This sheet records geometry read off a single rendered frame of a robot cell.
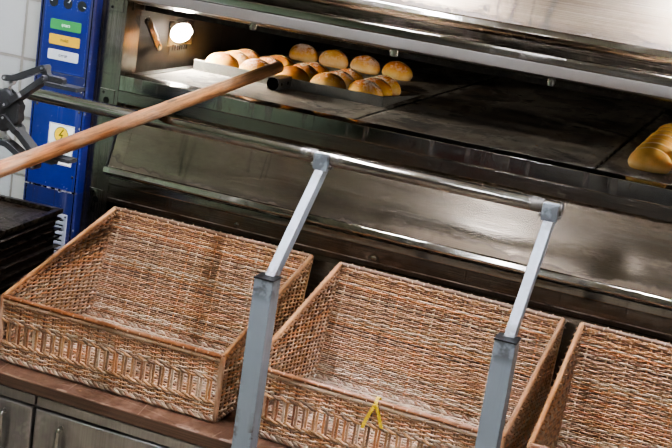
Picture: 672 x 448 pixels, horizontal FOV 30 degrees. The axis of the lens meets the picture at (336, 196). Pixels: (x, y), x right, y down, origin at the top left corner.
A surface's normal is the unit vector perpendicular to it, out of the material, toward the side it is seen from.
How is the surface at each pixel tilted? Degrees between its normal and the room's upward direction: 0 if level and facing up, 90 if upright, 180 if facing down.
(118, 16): 90
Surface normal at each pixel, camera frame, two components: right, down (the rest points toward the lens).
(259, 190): -0.28, -0.18
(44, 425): -0.34, 0.17
